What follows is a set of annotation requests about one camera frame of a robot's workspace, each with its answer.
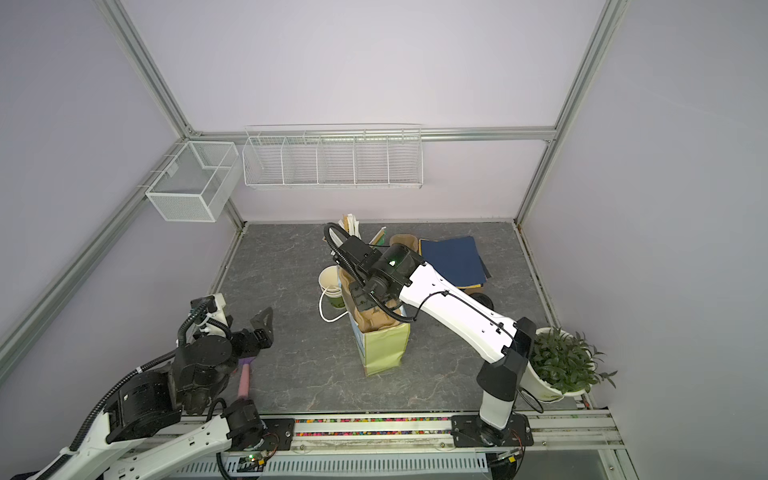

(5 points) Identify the illustrated paper bag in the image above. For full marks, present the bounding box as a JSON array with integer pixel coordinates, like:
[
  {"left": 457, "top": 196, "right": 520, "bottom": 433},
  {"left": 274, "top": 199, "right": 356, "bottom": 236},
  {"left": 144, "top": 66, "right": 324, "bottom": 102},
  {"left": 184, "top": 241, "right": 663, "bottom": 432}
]
[{"left": 318, "top": 291, "right": 410, "bottom": 376}]

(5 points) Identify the long white wire shelf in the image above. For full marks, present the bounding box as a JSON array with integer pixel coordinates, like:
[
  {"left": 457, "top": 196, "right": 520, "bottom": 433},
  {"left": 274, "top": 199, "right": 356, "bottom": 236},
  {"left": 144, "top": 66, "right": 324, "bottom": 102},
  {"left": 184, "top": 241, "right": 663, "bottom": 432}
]
[{"left": 242, "top": 123, "right": 424, "bottom": 189}]

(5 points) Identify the stack of paper cups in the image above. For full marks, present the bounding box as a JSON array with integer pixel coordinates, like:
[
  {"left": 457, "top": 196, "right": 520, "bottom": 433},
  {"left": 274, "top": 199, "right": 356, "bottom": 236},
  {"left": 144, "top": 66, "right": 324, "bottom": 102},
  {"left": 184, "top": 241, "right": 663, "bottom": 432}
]
[{"left": 318, "top": 266, "right": 345, "bottom": 309}]

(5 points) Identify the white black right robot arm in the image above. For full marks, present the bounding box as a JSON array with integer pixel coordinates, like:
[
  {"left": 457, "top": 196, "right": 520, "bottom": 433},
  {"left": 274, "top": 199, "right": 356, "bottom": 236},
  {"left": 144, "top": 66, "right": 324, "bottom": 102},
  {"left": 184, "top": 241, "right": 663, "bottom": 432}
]
[{"left": 323, "top": 223, "right": 536, "bottom": 449}]

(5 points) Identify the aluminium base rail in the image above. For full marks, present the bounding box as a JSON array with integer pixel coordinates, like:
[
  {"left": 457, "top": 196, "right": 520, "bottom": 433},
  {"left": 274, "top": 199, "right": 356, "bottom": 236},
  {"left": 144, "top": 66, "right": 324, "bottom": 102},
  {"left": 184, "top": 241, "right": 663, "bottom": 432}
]
[{"left": 113, "top": 409, "right": 637, "bottom": 480}]

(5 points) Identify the white wrapped straw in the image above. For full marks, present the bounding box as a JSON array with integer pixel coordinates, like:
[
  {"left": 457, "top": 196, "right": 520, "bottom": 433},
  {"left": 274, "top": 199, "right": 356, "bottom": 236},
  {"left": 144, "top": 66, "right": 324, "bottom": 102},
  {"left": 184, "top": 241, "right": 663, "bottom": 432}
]
[{"left": 340, "top": 214, "right": 360, "bottom": 237}]

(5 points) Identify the brown pulp cup carrier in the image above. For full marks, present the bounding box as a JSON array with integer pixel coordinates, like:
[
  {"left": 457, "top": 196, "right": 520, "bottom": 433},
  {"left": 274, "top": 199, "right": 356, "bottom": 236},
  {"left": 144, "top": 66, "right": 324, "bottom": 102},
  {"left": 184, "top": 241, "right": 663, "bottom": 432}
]
[{"left": 339, "top": 270, "right": 400, "bottom": 333}]

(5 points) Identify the potted green plant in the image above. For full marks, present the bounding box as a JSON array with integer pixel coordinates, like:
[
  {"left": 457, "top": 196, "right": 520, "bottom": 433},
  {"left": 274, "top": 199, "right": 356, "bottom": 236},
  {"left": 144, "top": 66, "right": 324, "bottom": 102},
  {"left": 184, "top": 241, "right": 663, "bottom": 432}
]
[{"left": 520, "top": 327, "right": 617, "bottom": 403}]

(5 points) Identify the green wrapped straw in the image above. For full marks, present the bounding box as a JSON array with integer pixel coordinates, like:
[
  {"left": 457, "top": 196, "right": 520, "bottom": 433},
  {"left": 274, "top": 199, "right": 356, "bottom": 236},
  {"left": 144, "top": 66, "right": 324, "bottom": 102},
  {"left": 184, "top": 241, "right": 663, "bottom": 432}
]
[{"left": 370, "top": 227, "right": 387, "bottom": 246}]

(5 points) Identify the small white mesh basket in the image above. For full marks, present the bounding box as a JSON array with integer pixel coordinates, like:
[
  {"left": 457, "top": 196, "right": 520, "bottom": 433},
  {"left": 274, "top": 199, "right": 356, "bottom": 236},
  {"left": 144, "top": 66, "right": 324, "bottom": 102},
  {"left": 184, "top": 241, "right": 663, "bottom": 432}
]
[{"left": 146, "top": 141, "right": 243, "bottom": 223}]

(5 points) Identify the purple pink garden trowel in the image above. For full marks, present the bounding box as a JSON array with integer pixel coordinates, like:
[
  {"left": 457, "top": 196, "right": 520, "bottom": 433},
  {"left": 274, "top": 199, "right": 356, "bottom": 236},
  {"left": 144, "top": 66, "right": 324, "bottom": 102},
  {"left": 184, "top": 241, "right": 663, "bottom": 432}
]
[{"left": 237, "top": 357, "right": 254, "bottom": 399}]

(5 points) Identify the black cup lid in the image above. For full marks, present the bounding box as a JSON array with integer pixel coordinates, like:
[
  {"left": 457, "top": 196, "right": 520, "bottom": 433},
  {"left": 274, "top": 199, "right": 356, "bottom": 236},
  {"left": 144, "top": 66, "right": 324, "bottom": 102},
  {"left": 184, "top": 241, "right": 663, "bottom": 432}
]
[{"left": 470, "top": 292, "right": 495, "bottom": 310}]

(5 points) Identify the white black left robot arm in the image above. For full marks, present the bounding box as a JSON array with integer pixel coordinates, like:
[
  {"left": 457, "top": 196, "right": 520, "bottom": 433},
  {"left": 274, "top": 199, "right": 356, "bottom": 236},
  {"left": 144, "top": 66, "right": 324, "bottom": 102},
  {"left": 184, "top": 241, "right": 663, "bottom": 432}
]
[{"left": 24, "top": 294, "right": 280, "bottom": 479}]

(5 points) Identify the stack of pulp carriers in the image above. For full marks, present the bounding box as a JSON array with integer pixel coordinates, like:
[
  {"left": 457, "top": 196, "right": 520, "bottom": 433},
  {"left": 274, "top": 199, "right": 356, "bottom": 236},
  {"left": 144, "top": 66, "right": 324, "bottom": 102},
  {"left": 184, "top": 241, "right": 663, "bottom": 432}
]
[{"left": 389, "top": 234, "right": 419, "bottom": 252}]

